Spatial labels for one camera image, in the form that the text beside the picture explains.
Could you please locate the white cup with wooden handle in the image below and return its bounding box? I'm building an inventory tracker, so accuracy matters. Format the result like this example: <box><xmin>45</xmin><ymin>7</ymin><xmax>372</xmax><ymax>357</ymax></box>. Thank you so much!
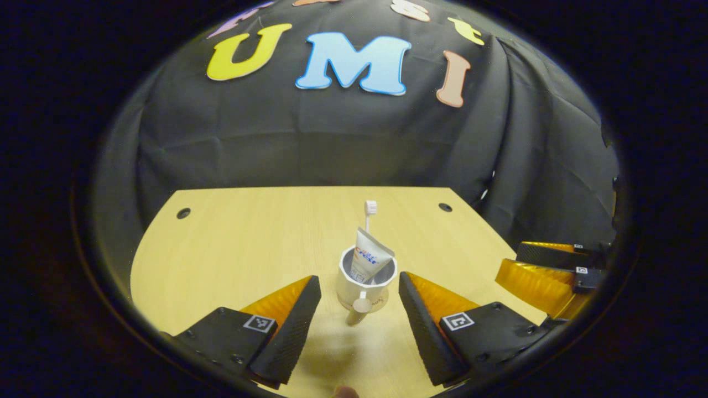
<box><xmin>336</xmin><ymin>245</ymin><xmax>399</xmax><ymax>327</ymax></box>

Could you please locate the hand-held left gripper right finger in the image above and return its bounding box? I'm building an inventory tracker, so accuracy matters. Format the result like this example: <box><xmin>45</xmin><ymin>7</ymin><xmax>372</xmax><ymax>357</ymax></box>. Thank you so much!
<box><xmin>398</xmin><ymin>271</ymin><xmax>554</xmax><ymax>387</ymax></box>

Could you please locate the white toothpaste tube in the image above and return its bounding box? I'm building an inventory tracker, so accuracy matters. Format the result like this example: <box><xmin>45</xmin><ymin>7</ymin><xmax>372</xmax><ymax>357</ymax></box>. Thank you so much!
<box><xmin>350</xmin><ymin>227</ymin><xmax>395</xmax><ymax>285</ymax></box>

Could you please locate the light wooden desktop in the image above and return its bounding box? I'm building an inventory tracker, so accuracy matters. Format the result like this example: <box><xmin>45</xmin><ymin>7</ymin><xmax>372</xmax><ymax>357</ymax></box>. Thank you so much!
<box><xmin>130</xmin><ymin>186</ymin><xmax>548</xmax><ymax>398</ymax></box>

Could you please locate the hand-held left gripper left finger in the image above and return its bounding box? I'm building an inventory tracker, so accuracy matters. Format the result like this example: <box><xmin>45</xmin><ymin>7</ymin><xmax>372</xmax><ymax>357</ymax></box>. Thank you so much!
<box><xmin>160</xmin><ymin>275</ymin><xmax>322</xmax><ymax>390</ymax></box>

